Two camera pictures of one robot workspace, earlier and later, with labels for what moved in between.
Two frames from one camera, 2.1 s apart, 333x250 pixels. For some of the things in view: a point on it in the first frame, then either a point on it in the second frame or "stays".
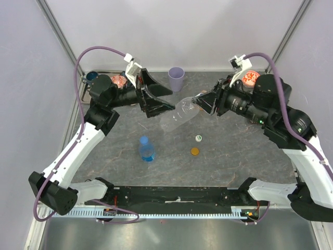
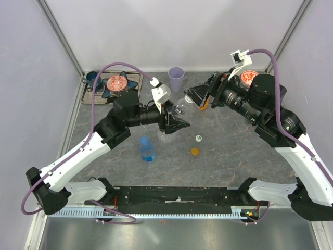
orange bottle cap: [194, 151] stays
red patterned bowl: [119, 80] stays
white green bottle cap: [198, 138] stays
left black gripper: [149, 97] -> [171, 125]
